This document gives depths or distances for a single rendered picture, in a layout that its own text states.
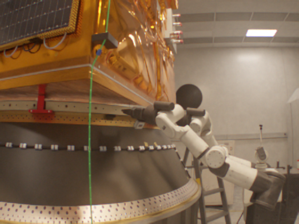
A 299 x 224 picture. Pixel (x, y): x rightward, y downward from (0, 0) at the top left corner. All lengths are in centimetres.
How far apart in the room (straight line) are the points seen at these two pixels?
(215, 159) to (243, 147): 818
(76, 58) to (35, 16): 31
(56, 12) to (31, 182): 73
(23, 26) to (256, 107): 879
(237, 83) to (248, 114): 129
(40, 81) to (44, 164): 38
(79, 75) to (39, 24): 31
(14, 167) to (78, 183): 32
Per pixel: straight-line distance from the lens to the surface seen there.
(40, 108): 117
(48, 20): 99
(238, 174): 93
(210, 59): 949
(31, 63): 103
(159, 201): 121
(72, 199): 104
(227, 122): 899
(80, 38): 90
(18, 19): 115
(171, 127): 92
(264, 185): 95
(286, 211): 117
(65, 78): 88
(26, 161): 113
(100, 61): 92
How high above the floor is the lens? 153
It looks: 7 degrees up
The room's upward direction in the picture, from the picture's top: straight up
